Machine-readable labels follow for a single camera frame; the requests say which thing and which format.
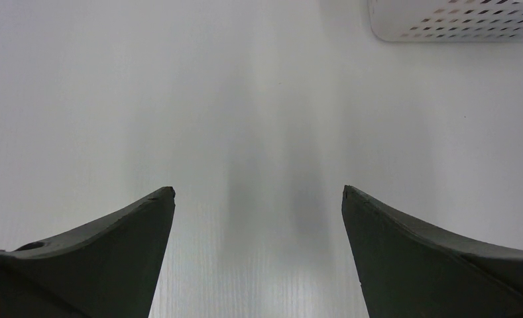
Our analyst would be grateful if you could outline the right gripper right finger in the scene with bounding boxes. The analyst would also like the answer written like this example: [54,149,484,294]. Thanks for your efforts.
[341,185,523,317]

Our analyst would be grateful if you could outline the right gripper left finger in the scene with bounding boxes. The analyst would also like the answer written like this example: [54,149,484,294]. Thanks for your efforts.
[0,187,176,317]

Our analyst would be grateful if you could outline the white plastic laundry basket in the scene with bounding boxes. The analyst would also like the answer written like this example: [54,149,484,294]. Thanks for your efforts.
[367,0,523,42]

